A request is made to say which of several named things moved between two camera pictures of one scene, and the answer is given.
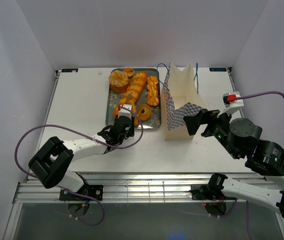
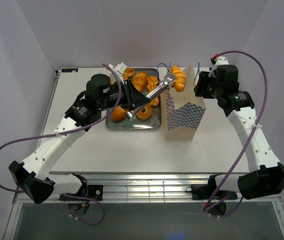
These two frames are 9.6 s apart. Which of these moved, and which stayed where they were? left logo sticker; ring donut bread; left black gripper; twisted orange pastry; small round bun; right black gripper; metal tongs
Moved: left black gripper; metal tongs; right black gripper
Stayed: small round bun; twisted orange pastry; left logo sticker; ring donut bread
